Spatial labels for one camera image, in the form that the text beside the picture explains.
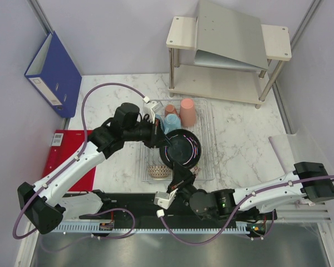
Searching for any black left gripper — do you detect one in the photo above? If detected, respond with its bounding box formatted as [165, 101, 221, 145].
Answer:
[124, 117, 171, 149]

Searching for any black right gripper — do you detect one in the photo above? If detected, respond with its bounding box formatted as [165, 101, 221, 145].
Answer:
[166, 161, 198, 204]

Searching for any light blue ceramic mug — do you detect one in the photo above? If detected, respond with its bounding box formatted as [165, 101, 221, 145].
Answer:
[163, 113, 181, 134]

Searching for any black plate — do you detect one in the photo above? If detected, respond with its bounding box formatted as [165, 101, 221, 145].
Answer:
[159, 129, 202, 169]

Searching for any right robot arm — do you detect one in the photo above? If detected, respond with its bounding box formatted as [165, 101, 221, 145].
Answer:
[167, 162, 334, 220]

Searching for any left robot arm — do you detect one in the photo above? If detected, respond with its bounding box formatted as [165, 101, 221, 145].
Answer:
[17, 101, 168, 234]

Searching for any blue and red patterned bowl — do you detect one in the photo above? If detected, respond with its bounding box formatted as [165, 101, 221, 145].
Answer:
[190, 166, 200, 175]

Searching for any brown patterned bowl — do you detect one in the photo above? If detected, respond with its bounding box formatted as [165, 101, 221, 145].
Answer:
[148, 165, 171, 178]

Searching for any pink dotted mug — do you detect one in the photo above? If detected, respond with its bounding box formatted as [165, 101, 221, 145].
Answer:
[164, 104, 179, 117]

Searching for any pink tumbler cup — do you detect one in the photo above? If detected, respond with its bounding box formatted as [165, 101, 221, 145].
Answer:
[179, 98, 197, 127]

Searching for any red folder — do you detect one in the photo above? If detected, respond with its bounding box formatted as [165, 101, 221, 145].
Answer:
[41, 129, 101, 192]

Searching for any white two-tier shelf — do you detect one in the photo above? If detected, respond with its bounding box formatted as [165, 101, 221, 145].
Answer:
[166, 15, 292, 108]

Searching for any grey metal sheet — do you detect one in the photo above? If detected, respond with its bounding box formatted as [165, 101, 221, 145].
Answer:
[194, 1, 268, 71]

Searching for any white wire dish rack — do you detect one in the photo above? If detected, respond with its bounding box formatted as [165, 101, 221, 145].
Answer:
[138, 98, 218, 182]

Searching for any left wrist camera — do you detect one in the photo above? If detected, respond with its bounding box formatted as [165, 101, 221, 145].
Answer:
[143, 96, 163, 123]

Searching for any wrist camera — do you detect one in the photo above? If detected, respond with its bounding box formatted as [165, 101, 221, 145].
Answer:
[143, 96, 163, 123]
[154, 189, 178, 210]

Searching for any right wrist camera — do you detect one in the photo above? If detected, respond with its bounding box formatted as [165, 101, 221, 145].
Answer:
[154, 189, 178, 210]

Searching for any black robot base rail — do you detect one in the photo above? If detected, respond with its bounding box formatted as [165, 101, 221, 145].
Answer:
[73, 189, 277, 229]

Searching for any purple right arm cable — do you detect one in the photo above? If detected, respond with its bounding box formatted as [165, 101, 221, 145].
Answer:
[156, 174, 334, 246]

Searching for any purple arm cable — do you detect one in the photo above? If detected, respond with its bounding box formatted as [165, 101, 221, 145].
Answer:
[12, 82, 151, 240]
[156, 174, 334, 246]

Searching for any light blue cable duct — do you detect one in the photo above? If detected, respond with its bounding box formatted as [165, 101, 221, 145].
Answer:
[53, 218, 249, 234]

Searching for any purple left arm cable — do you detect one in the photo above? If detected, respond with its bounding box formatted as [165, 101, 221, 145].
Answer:
[12, 82, 151, 240]

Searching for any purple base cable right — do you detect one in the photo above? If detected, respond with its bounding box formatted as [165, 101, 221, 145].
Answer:
[246, 209, 278, 241]

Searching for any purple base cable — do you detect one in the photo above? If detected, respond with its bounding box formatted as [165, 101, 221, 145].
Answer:
[246, 209, 278, 241]
[38, 207, 137, 253]

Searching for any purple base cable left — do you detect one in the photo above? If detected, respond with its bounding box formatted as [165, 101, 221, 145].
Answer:
[38, 207, 137, 253]

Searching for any blue ring binder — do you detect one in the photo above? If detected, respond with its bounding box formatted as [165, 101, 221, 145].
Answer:
[24, 32, 82, 118]

